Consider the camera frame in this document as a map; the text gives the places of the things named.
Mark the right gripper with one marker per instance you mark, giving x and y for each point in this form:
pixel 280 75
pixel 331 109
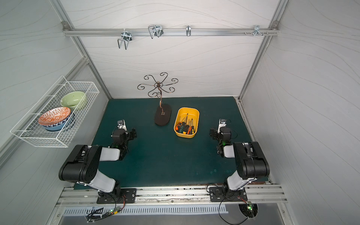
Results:
pixel 213 133

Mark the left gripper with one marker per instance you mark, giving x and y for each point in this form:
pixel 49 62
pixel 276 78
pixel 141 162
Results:
pixel 131 133

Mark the black yellow phillips screwdriver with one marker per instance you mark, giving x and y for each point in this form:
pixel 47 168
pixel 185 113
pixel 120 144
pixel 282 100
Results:
pixel 193 128

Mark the yellow plastic storage box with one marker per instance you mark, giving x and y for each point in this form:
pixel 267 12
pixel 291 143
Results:
pixel 192 114

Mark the orange black stubby screwdriver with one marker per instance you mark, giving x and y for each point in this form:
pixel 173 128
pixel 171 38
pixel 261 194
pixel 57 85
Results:
pixel 178 127

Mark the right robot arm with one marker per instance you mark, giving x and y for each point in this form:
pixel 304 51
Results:
pixel 251 163

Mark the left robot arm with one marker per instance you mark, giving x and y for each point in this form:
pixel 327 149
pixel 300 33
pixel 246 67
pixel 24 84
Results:
pixel 81 166

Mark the copper scroll hook stand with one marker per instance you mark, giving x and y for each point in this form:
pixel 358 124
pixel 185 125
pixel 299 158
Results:
pixel 163 111

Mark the green ceramic bowl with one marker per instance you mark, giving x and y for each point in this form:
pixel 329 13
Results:
pixel 74 101

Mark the blue bowl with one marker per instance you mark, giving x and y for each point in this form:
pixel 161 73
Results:
pixel 67 123

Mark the orange patterned bowl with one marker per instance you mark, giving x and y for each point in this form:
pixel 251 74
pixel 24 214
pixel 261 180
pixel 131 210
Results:
pixel 54 116

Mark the black round fan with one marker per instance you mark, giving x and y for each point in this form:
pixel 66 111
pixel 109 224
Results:
pixel 249 210

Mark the metal double hook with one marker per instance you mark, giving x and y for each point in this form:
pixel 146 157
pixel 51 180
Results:
pixel 124 40

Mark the metal peg hook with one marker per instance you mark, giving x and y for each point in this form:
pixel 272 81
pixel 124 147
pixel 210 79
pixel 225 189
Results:
pixel 256 32

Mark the metal loop hook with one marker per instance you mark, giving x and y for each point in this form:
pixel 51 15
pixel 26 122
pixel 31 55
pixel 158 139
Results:
pixel 155 31

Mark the small metal hook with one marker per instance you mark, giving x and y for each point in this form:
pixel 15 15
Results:
pixel 188 30

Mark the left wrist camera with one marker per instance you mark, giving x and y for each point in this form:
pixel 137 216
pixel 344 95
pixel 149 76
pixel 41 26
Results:
pixel 121 125

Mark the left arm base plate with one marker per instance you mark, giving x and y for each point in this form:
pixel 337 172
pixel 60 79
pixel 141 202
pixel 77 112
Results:
pixel 127 195

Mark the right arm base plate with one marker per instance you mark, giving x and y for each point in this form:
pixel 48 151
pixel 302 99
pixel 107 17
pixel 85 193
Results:
pixel 218 194

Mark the white wire wall basket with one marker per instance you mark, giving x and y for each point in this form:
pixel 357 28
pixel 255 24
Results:
pixel 29 130

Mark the aluminium wall rail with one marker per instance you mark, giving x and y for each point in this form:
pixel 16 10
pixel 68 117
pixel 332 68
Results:
pixel 215 32

